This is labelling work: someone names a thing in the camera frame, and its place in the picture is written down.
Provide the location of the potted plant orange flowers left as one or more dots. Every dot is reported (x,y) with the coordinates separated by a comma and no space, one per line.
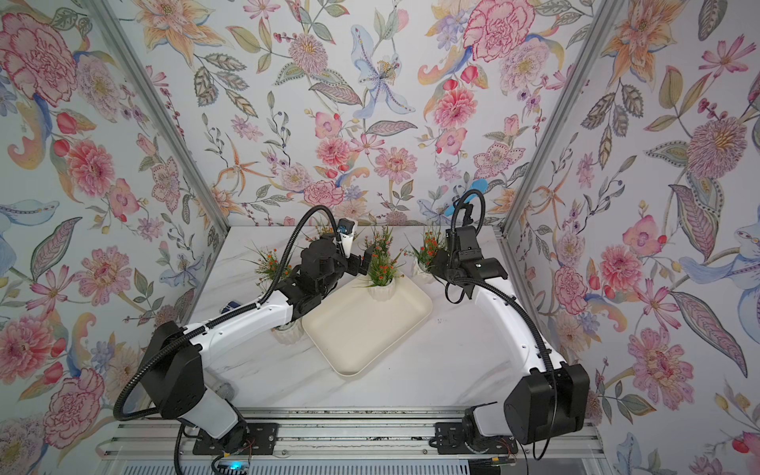
(266,262)

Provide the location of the aluminium mounting rail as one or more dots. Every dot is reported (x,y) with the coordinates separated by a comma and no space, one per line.
(305,433)

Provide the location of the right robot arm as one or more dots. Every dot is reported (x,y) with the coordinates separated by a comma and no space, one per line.
(549,397)

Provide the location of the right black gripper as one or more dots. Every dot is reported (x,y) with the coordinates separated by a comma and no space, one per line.
(439,263)

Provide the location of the cream storage tray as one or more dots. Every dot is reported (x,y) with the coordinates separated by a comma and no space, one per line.
(358,323)

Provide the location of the blue microphone on black stand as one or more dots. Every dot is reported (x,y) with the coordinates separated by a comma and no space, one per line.
(476,192)

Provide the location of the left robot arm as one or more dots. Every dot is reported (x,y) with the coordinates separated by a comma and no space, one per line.
(174,366)

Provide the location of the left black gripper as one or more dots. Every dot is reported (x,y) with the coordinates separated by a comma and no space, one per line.
(354,266)

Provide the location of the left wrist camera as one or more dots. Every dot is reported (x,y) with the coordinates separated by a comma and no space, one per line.
(345,233)

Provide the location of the potted plant red flowers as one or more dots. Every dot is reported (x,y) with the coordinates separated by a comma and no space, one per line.
(422,255)

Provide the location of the potted plant pink flowers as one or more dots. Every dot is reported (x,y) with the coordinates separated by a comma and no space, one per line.
(288,334)

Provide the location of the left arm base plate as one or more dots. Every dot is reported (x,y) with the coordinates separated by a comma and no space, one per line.
(256,439)

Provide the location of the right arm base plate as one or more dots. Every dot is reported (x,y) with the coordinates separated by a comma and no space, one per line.
(456,439)

